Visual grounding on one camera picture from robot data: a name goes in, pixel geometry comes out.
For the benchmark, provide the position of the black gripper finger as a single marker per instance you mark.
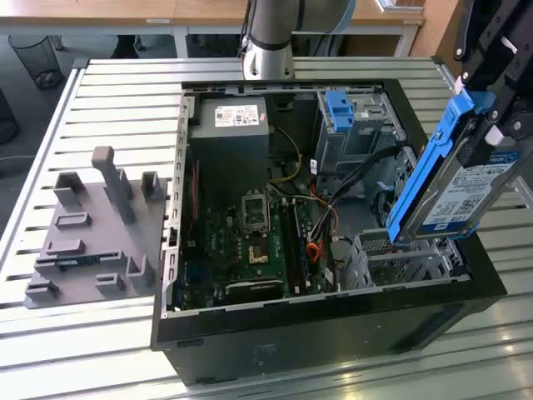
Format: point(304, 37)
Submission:
point(516, 121)
point(491, 37)

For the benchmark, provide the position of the hard disk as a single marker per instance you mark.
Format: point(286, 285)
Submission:
point(454, 196)

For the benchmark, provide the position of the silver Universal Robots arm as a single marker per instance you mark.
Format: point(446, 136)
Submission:
point(270, 41)

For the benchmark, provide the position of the blue installed disk carrier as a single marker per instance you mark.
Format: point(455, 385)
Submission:
point(339, 110)

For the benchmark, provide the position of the low metal disk bay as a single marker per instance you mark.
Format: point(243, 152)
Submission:
point(416, 266)

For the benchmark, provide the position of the black RAM slot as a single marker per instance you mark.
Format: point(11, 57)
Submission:
point(300, 246)
point(290, 246)

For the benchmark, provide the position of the brown wooden cabinet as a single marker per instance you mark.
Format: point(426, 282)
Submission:
point(437, 29)

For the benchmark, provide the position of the white blue booklet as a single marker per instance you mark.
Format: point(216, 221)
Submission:
point(384, 3)

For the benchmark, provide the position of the black case fan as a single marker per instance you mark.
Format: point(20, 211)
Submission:
point(383, 208)

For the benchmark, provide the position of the tall metal drive cage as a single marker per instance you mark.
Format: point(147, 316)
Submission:
point(358, 146)

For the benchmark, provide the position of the CPU socket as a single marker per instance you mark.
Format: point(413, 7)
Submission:
point(255, 208)

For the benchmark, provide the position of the black open PC case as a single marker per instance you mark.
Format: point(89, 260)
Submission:
point(333, 333)

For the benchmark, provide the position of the gold framed chipset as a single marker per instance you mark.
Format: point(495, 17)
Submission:
point(258, 254)

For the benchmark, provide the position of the grey power supply unit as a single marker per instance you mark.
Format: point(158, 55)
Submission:
point(225, 158)

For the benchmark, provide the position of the black graphics card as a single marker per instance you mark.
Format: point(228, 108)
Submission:
point(254, 290)

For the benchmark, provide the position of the green motherboard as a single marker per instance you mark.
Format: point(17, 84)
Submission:
point(216, 250)

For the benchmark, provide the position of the dark person legs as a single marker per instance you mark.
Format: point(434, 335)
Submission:
point(127, 46)

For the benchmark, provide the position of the grey parts rack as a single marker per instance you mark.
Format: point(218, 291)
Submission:
point(104, 233)

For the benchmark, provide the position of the black mesh waste basket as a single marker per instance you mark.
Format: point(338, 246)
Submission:
point(35, 54)

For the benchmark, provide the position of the dark slim circuit card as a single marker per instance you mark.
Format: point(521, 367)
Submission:
point(75, 263)

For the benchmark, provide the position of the wooden desk white frame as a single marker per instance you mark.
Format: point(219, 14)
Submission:
point(125, 8)

